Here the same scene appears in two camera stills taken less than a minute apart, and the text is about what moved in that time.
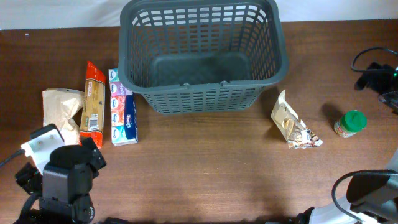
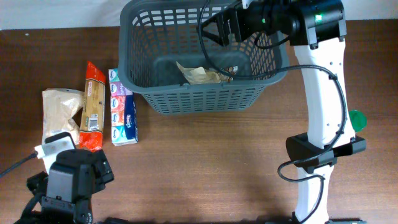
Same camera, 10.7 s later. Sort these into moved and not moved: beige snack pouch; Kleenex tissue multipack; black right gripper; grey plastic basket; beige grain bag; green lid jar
Moved: beige snack pouch; black right gripper
Not moved: green lid jar; beige grain bag; grey plastic basket; Kleenex tissue multipack
